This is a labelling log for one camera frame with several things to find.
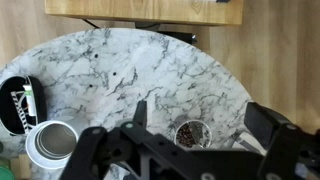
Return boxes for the black table legs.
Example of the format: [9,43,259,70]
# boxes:
[134,21,198,45]

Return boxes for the black glasses case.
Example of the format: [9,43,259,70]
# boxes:
[0,75,48,137]

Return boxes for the clear cup of coffee beans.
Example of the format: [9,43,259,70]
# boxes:
[173,119,213,150]

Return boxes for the small green jar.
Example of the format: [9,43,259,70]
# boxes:
[0,165,16,180]

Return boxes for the small wooden block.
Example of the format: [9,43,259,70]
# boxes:
[9,153,33,180]

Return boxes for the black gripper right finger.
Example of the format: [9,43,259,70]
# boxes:
[243,101,320,180]

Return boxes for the black white striped straw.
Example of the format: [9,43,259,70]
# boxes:
[10,91,32,135]

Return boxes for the black floor cable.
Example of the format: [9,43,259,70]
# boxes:
[81,18,101,30]

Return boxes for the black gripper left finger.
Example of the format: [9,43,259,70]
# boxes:
[59,99,214,180]

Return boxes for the white plastic tub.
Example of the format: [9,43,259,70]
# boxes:
[25,120,80,170]

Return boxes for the white tube with green band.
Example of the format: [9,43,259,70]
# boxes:
[22,83,38,118]

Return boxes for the light wooden bench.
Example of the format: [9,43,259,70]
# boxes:
[44,0,244,26]

